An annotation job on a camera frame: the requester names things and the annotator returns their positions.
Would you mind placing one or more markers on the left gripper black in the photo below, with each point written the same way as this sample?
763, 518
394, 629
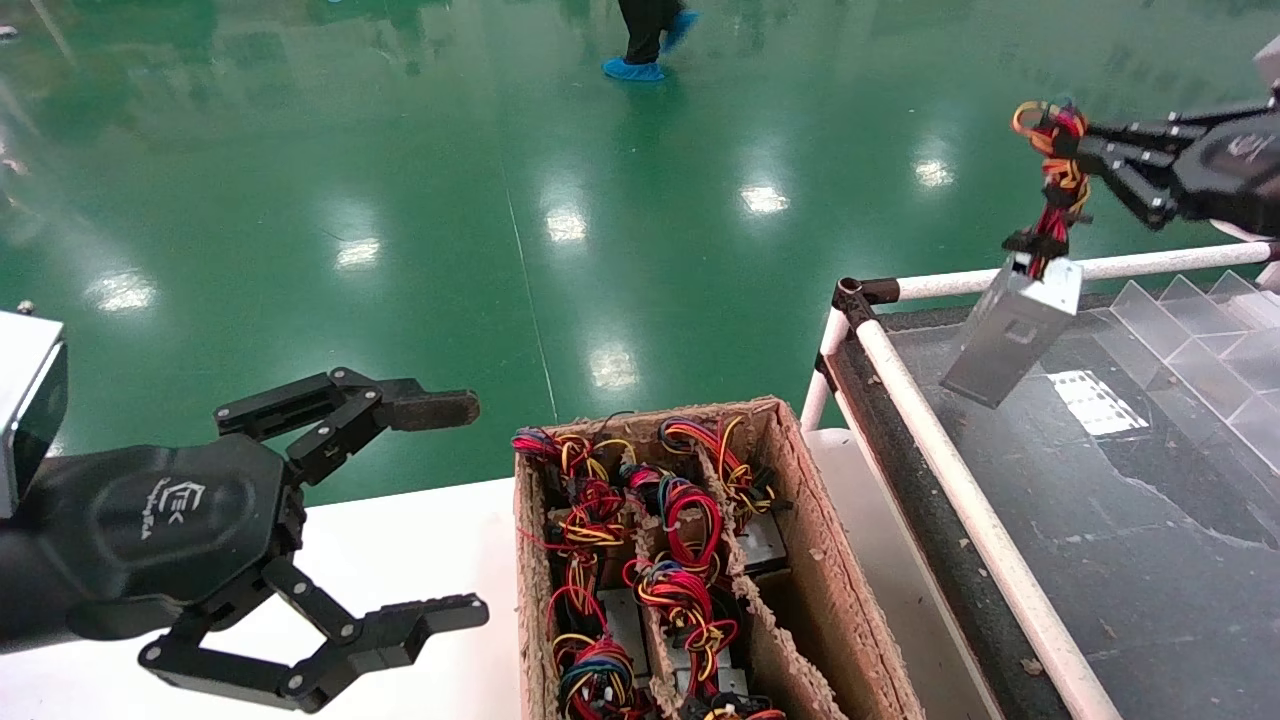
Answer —
180, 510

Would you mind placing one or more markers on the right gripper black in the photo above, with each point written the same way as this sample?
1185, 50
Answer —
1240, 165

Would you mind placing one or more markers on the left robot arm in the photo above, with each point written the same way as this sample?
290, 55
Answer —
14, 600

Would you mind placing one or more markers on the white board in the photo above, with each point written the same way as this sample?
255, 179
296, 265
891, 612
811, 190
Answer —
1262, 232

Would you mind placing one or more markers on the clear acrylic divider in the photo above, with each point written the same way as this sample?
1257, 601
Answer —
1200, 342

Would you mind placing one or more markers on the black pipe corner joint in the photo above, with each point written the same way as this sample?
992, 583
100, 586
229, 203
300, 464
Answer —
862, 295

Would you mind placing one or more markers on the white rack leg pipe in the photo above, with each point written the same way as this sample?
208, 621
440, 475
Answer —
825, 375

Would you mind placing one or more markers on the brown cardboard box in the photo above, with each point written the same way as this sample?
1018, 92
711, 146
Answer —
822, 560

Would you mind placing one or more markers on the blue shoe cover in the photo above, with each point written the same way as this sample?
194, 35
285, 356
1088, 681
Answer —
632, 70
680, 28

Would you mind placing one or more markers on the person black trousers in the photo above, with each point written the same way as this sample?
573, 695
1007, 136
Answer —
645, 25

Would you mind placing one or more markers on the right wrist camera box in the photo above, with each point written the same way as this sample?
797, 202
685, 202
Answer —
1270, 68

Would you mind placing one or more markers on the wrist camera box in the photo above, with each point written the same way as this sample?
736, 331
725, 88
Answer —
1270, 68
25, 400

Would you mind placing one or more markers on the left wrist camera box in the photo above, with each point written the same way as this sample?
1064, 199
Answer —
25, 400

